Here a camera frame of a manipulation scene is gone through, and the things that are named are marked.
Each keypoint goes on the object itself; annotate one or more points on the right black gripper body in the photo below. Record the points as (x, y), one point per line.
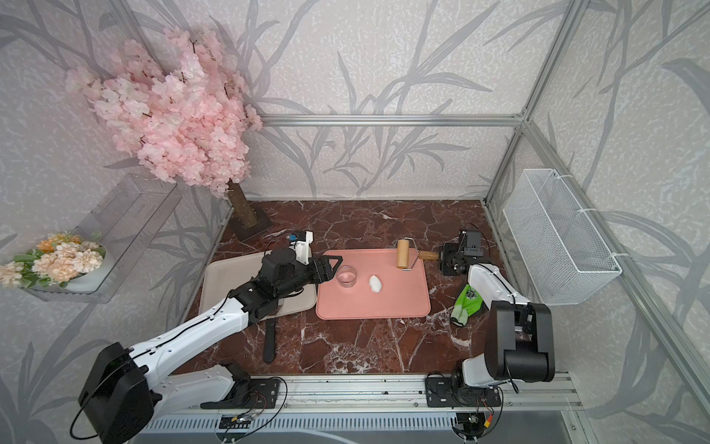
(448, 257)

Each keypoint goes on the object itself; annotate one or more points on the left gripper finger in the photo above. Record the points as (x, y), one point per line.
(321, 276)
(328, 264)

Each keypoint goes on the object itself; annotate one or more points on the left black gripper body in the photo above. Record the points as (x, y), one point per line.
(301, 277)

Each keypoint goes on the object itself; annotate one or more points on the white dough piece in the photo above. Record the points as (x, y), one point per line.
(375, 284)

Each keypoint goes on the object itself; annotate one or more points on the wooden dough roller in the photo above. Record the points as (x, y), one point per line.
(408, 254)

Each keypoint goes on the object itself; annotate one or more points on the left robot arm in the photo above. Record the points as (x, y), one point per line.
(128, 387)

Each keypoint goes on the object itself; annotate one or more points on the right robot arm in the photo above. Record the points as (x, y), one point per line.
(519, 333)

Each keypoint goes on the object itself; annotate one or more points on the pink rectangular tray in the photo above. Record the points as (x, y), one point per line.
(404, 293)

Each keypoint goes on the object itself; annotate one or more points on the beige rectangular tray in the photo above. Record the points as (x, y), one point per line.
(222, 276)

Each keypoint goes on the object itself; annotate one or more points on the pink cherry blossom tree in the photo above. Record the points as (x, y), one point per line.
(188, 125)

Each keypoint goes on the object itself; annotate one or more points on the metal ring cutter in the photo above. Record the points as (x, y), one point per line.
(347, 276)

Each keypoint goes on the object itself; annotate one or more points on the white wire mesh basket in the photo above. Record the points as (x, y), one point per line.
(564, 253)

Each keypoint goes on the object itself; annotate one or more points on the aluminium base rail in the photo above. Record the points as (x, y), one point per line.
(344, 394)

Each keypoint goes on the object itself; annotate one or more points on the clear acrylic wall shelf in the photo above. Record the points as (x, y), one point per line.
(125, 223)

